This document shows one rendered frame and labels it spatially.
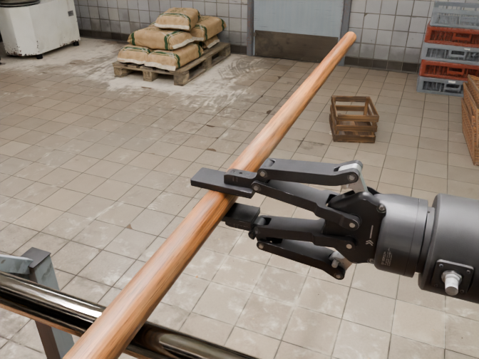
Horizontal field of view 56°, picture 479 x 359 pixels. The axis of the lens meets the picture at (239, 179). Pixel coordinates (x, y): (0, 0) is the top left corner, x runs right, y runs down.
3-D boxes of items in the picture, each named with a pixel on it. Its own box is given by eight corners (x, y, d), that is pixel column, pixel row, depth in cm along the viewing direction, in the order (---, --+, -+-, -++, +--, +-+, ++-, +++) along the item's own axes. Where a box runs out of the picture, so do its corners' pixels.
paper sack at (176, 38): (196, 45, 463) (194, 28, 455) (174, 53, 435) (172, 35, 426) (148, 40, 490) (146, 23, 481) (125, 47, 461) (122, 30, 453)
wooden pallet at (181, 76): (182, 86, 441) (182, 71, 434) (113, 76, 467) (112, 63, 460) (230, 55, 537) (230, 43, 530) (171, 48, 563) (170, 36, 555)
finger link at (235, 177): (269, 193, 46) (270, 167, 44) (223, 183, 48) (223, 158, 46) (274, 186, 47) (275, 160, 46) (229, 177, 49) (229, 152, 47)
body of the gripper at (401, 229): (430, 224, 38) (320, 202, 41) (411, 299, 42) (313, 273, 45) (433, 181, 44) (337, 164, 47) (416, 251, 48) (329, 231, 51)
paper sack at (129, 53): (148, 67, 447) (146, 51, 439) (115, 64, 456) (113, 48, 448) (174, 50, 498) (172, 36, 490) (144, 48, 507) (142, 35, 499)
